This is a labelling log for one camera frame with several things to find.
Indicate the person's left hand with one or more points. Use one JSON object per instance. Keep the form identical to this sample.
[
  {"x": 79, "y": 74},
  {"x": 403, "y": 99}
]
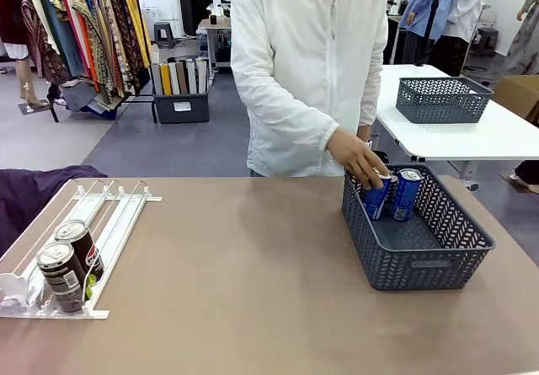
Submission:
[{"x": 364, "y": 132}]

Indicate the person's right hand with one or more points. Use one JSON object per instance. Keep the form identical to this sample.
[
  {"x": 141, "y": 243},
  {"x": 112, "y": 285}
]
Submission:
[{"x": 358, "y": 156}]

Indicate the blue Pepsi can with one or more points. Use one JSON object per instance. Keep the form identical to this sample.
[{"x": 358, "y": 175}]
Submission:
[
  {"x": 405, "y": 198},
  {"x": 375, "y": 202}
]

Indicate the grey plastic woven basket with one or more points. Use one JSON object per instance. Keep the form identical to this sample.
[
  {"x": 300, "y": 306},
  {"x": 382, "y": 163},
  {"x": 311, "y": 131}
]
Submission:
[
  {"x": 421, "y": 265},
  {"x": 442, "y": 101}
]

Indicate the black Pepsi can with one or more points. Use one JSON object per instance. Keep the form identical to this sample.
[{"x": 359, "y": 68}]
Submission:
[
  {"x": 63, "y": 278},
  {"x": 86, "y": 244}
]

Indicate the person's left forearm white sleeve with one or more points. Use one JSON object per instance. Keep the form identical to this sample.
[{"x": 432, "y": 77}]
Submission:
[{"x": 372, "y": 97}]

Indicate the person's right forearm white sleeve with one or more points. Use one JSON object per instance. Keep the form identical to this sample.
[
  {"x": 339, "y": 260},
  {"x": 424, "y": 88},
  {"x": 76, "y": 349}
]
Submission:
[{"x": 295, "y": 118}]

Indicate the black chair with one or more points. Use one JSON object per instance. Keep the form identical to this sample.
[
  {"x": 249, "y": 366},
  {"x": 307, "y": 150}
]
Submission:
[{"x": 381, "y": 158}]

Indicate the black background desk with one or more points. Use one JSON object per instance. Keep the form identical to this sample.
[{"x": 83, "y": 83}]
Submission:
[{"x": 391, "y": 38}]

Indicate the person body in white jacket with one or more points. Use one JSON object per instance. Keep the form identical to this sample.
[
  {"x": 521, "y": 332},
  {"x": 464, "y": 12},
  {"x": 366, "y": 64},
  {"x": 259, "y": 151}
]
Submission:
[{"x": 303, "y": 55}]

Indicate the white side table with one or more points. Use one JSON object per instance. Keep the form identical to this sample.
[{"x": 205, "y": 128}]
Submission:
[{"x": 484, "y": 139}]

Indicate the grey plastic stool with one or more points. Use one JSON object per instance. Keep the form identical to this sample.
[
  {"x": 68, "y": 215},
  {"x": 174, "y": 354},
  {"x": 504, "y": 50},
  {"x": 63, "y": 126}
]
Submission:
[
  {"x": 487, "y": 42},
  {"x": 165, "y": 33}
]

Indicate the brown cardboard box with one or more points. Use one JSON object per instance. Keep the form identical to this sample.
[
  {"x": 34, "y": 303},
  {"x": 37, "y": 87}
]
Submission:
[{"x": 520, "y": 90}]

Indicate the bystander leg with shoe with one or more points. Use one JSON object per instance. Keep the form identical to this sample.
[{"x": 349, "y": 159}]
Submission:
[{"x": 526, "y": 173}]

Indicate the beige sample board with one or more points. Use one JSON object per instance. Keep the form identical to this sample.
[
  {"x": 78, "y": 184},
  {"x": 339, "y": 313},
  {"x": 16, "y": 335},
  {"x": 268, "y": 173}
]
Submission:
[{"x": 201, "y": 76}]

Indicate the background robot cart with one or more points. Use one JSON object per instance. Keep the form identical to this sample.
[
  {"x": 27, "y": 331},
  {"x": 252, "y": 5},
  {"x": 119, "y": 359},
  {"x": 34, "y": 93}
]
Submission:
[{"x": 215, "y": 46}]

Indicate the pale grey sample board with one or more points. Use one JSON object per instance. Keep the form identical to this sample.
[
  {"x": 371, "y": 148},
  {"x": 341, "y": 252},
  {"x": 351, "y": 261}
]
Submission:
[
  {"x": 191, "y": 76},
  {"x": 156, "y": 80}
]

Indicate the grey plastic storage bin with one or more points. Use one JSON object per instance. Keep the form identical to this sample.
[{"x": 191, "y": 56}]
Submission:
[{"x": 181, "y": 109}]

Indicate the brown sample board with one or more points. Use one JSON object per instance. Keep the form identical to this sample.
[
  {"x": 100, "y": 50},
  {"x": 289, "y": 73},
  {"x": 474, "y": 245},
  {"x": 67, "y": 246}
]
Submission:
[{"x": 182, "y": 78}]

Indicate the white sample board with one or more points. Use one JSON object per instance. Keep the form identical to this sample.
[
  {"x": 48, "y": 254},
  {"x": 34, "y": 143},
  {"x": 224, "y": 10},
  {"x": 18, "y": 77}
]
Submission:
[{"x": 174, "y": 79}]

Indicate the yellow sample board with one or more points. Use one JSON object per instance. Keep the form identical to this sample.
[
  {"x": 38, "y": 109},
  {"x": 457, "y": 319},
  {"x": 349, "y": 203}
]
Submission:
[{"x": 166, "y": 80}]

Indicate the black tall panel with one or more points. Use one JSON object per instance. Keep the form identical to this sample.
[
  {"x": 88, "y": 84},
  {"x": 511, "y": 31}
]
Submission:
[{"x": 187, "y": 2}]

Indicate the tan cardboard sheet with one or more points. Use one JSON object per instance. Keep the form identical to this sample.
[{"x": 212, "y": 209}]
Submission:
[{"x": 154, "y": 55}]

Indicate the metal clothes rack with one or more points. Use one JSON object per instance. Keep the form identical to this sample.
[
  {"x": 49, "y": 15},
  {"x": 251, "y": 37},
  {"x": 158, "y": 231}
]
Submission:
[{"x": 139, "y": 99}]

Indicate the white box appliance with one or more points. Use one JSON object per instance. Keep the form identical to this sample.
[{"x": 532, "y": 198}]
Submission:
[{"x": 151, "y": 16}]

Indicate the yellow hanging garment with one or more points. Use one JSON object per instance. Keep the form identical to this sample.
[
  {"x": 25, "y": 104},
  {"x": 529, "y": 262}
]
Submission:
[{"x": 135, "y": 17}]

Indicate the dark patterned hanging garment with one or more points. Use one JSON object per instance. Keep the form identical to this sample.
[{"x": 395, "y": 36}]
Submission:
[{"x": 120, "y": 33}]

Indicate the grey cloth pile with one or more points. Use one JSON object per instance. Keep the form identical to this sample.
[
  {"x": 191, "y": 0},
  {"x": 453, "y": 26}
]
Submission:
[{"x": 82, "y": 97}]

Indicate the green yellow patterned garment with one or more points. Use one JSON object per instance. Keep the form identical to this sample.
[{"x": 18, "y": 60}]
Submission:
[{"x": 90, "y": 46}]

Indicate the teal hanging garment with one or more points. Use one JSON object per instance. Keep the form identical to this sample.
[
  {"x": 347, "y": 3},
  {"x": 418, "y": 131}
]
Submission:
[{"x": 59, "y": 29}]

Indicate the dark purple cloth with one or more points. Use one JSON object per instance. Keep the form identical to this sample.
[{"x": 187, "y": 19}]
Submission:
[{"x": 29, "y": 194}]

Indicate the brown patterned hanging garment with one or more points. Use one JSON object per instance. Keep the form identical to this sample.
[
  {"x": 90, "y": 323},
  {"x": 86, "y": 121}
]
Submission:
[{"x": 42, "y": 50}]

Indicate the pale mannequin legs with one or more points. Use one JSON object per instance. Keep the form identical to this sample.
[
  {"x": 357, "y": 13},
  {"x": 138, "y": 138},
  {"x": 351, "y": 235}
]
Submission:
[{"x": 26, "y": 80}]

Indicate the white pusher paddle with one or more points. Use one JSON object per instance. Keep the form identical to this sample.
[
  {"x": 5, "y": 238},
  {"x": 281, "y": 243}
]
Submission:
[{"x": 12, "y": 288}]

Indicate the dark red garment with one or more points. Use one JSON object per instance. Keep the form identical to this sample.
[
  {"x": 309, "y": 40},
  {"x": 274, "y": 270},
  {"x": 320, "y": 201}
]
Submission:
[{"x": 10, "y": 8}]

